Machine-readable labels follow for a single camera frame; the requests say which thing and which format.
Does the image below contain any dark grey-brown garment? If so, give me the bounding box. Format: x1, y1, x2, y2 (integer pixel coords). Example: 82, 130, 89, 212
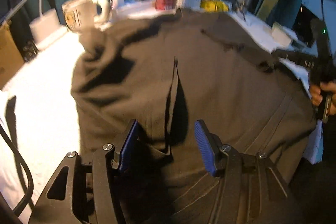
71, 9, 316, 223

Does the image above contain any person's right hand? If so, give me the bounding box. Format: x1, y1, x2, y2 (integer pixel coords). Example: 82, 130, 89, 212
309, 82, 336, 115

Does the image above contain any white textured table cloth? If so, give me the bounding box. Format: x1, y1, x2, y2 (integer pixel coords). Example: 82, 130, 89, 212
1, 33, 97, 223

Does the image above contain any yellow snack bag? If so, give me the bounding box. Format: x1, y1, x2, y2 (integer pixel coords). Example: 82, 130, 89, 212
200, 0, 229, 12

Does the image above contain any brown cardboard box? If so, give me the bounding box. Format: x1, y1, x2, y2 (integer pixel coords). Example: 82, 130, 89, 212
0, 22, 24, 89

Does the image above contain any red can yellow lid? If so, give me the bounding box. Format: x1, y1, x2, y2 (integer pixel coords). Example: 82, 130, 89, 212
155, 0, 177, 11

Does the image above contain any white desk lamp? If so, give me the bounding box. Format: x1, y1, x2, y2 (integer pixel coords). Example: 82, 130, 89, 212
29, 0, 67, 51

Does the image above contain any white cartoon mug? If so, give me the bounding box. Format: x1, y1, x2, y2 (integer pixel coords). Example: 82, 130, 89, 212
62, 0, 111, 32

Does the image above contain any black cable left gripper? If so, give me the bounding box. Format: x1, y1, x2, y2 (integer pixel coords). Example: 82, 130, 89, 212
0, 118, 35, 217

